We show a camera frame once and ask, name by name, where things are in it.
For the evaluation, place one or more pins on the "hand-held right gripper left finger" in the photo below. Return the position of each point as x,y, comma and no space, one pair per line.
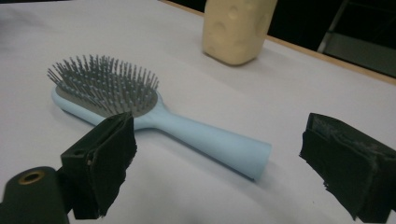
102,165

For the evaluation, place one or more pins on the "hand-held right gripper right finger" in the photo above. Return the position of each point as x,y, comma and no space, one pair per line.
348,165

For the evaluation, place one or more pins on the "light blue hairbrush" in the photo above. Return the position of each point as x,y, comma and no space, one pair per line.
199,137

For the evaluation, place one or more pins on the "grey metal stand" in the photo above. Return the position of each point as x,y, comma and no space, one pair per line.
358,46

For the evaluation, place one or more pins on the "cream cheese-shaped sponge block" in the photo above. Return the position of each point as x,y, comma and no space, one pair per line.
235,29

